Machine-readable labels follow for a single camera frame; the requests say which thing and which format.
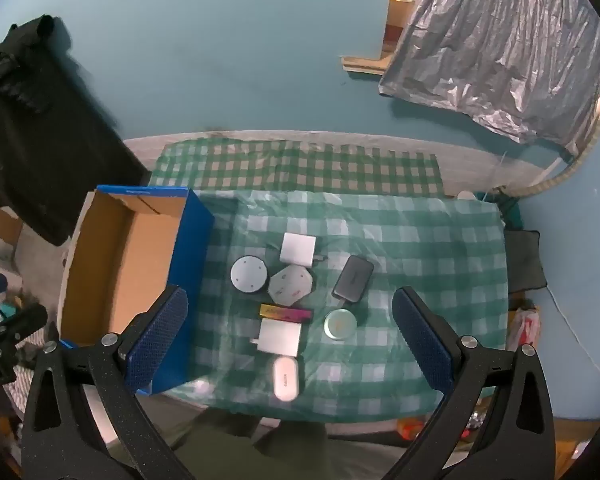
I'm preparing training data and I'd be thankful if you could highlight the white hexagonal adapter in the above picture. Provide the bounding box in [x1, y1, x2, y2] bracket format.
[267, 265, 315, 307]

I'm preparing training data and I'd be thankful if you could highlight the gold pink lighter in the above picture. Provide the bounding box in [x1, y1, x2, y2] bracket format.
[259, 304, 313, 323]

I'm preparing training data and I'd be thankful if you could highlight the red white packet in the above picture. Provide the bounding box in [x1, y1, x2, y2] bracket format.
[507, 307, 541, 351]

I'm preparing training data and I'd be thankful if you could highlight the green beige checkered cloth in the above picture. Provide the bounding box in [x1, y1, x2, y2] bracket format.
[147, 139, 445, 197]

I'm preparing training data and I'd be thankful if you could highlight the black cloth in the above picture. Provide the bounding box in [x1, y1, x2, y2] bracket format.
[0, 15, 151, 246]

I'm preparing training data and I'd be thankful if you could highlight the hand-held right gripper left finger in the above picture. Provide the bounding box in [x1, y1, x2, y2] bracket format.
[21, 284, 201, 480]

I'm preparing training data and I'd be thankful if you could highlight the orange object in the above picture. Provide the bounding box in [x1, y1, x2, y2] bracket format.
[397, 417, 426, 443]

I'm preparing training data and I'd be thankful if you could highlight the white square charger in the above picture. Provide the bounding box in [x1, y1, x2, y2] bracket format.
[280, 232, 326, 267]

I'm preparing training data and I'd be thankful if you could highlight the blue cardboard box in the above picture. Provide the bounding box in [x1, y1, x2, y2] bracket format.
[59, 185, 216, 395]

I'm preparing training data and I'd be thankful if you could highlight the white charger with prongs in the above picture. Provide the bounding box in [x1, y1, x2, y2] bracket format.
[250, 319, 302, 356]

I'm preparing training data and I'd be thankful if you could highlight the green metal cylinder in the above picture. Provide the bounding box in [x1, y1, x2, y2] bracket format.
[323, 308, 357, 341]

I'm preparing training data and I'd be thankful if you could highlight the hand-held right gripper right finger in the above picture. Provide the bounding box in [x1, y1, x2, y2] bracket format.
[385, 286, 556, 480]

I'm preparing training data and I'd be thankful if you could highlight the silver crinkled tarp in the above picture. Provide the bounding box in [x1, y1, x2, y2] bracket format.
[379, 0, 600, 158]

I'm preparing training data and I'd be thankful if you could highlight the dark green cushion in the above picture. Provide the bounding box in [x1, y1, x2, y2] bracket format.
[502, 230, 548, 293]

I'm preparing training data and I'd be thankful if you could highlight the black power bank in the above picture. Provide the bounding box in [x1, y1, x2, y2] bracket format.
[331, 255, 375, 305]

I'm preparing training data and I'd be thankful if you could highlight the green white checkered tablecloth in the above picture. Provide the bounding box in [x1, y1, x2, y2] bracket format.
[180, 189, 510, 423]

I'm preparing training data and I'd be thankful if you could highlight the white oval earbuds case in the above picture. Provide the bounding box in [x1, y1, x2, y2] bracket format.
[271, 355, 301, 402]

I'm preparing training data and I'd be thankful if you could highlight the torn cardboard piece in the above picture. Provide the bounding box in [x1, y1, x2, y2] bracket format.
[0, 200, 23, 246]

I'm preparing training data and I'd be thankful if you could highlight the round grey disc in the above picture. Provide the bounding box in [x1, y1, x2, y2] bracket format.
[230, 256, 270, 294]

